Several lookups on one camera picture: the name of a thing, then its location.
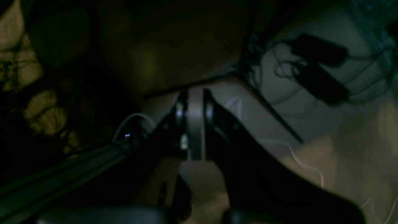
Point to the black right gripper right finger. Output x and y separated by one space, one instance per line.
256 181

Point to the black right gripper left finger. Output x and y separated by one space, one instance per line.
150 173

